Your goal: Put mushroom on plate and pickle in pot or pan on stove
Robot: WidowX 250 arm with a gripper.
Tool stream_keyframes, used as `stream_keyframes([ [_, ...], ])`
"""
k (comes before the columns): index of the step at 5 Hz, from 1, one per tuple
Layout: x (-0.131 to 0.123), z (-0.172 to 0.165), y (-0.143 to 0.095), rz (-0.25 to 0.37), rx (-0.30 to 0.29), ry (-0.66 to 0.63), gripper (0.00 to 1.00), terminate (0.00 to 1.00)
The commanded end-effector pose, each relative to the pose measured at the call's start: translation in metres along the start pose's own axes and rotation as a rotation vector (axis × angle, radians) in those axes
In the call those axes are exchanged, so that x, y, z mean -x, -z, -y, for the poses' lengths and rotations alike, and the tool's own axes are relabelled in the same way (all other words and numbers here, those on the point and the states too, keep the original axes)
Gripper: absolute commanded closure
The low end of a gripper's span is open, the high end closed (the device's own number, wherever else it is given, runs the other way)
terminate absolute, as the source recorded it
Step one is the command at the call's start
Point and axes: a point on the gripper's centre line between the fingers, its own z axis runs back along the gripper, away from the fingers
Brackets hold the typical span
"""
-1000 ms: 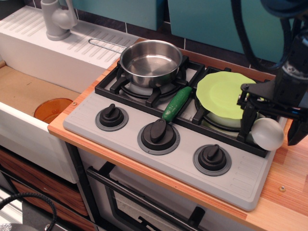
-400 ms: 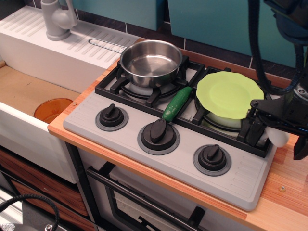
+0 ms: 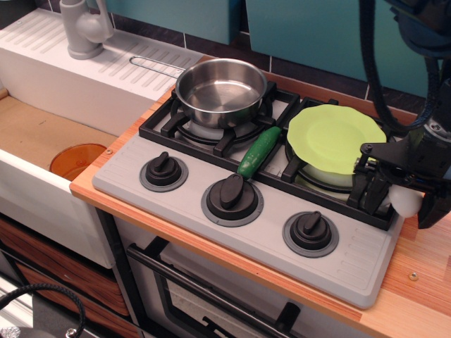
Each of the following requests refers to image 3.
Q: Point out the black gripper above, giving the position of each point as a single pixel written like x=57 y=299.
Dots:
x=419 y=161

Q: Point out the white toy mushroom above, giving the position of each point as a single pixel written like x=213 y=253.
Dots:
x=406 y=202

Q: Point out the green toy pickle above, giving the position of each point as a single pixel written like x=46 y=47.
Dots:
x=258 y=152

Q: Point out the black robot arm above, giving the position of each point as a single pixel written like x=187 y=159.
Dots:
x=425 y=28

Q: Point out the light green plate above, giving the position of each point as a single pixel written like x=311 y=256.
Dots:
x=329 y=137

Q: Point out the grey toy stove top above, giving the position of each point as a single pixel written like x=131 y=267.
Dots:
x=353 y=272

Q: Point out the black right stove knob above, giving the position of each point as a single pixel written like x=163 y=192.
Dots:
x=310 y=234

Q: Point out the black stove knob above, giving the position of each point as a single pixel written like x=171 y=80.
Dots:
x=164 y=173
x=232 y=202
x=310 y=234

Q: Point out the black middle stove knob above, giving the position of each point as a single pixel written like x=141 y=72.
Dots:
x=232 y=202

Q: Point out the stainless steel pot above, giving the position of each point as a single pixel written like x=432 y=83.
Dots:
x=220 y=93

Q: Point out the black left stove knob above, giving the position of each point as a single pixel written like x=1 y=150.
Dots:
x=164 y=173

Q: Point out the black right burner grate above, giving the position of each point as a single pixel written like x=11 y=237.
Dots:
x=286 y=172

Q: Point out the black burner grate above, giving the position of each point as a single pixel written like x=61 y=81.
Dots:
x=169 y=127
x=286 y=172

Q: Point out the black left burner grate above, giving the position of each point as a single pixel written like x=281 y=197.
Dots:
x=169 y=127

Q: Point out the wooden drawer front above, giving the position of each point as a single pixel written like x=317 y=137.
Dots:
x=41 y=260

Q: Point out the orange plastic cup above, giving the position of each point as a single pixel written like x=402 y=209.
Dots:
x=70 y=162

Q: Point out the white toy sink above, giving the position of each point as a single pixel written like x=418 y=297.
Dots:
x=50 y=101

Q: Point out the grey toy faucet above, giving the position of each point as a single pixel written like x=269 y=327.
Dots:
x=86 y=32

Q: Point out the oven door with black handle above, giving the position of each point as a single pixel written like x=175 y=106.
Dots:
x=198 y=298

